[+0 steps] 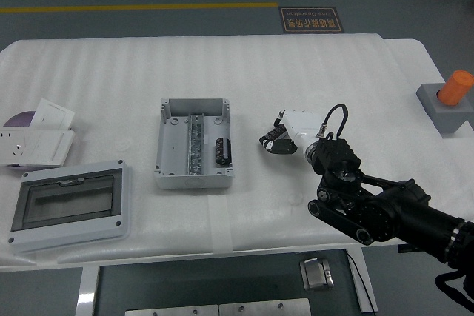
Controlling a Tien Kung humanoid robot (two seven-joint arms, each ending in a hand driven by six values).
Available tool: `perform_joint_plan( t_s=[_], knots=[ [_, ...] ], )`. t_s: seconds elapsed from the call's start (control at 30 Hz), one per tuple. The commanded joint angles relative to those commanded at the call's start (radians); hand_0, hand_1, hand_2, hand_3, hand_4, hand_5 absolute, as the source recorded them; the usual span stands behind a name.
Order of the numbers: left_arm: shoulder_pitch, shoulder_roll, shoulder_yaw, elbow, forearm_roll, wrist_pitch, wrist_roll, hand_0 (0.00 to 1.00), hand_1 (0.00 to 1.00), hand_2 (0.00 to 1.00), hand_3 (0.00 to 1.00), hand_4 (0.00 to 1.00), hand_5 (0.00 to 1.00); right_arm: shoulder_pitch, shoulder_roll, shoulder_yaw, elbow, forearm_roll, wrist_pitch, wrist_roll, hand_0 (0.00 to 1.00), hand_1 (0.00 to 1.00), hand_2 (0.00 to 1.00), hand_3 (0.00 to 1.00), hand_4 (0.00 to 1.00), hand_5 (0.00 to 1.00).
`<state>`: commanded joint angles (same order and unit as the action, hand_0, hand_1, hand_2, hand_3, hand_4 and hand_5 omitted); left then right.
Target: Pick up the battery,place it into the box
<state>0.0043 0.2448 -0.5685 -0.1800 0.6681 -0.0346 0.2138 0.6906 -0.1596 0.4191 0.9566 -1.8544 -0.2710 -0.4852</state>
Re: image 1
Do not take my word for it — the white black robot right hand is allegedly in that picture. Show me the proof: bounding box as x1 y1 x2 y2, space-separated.
258 109 330 156

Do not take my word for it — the open grey junction box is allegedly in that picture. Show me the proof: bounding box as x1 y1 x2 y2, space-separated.
153 98 236 190

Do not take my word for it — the white foam mat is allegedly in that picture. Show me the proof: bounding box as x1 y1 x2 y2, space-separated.
0 33 462 267

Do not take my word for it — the black orange floor sign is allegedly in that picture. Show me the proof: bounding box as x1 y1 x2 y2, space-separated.
278 6 347 34

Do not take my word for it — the grey block holder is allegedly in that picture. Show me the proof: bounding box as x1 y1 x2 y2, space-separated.
415 82 474 134

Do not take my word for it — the silver metal foot pedal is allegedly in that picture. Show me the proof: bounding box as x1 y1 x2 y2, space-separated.
299 256 336 292

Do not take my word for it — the orange cylinder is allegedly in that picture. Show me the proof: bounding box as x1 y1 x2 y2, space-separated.
438 69 474 107

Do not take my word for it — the white table leg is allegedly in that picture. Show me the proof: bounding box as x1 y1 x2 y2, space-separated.
75 265 101 316
345 247 380 315

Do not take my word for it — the grey metal plate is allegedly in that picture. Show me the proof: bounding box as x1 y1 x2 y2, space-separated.
218 298 313 316
124 304 220 316

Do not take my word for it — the white flat cover plate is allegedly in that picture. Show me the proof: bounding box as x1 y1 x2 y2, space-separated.
30 98 76 132

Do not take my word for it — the purple disc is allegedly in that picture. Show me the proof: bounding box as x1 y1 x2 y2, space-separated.
3 110 38 128

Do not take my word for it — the metal terminal rail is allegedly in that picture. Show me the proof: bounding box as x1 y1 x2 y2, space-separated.
187 112 207 176

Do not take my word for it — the thin black cable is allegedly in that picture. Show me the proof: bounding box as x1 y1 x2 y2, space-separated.
345 251 373 314

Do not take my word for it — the grey enclosure with transparent cover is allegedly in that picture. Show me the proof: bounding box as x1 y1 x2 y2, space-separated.
7 159 133 255

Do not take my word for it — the white wall switch panel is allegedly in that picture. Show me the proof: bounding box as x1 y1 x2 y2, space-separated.
26 129 76 168

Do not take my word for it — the white wall socket panel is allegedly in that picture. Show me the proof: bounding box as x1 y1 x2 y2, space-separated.
0 127 29 166

